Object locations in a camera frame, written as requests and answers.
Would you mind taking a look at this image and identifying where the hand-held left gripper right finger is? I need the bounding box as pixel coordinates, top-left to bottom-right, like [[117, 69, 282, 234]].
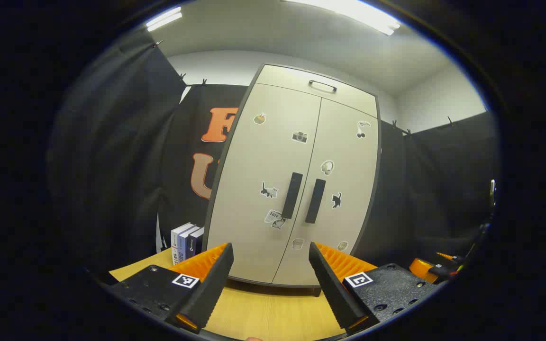
[[309, 242, 439, 336]]

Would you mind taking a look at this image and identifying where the black backdrop cloth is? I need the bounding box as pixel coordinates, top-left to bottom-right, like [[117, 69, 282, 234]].
[[48, 28, 499, 275]]

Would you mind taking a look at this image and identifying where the beige double-door shoe cabinet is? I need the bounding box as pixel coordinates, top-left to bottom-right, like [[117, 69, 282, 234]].
[[204, 63, 382, 296]]

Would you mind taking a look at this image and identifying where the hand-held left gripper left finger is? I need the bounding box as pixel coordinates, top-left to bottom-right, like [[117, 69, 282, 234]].
[[109, 242, 234, 333]]

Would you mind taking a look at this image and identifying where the dark blue book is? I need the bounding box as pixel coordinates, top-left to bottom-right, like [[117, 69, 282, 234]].
[[189, 227, 205, 256]]

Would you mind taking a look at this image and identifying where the grey-blue book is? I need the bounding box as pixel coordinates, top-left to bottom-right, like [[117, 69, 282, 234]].
[[178, 226, 201, 262]]

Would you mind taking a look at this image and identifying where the short ceiling light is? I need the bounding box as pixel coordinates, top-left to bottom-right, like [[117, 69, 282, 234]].
[[146, 7, 182, 32]]

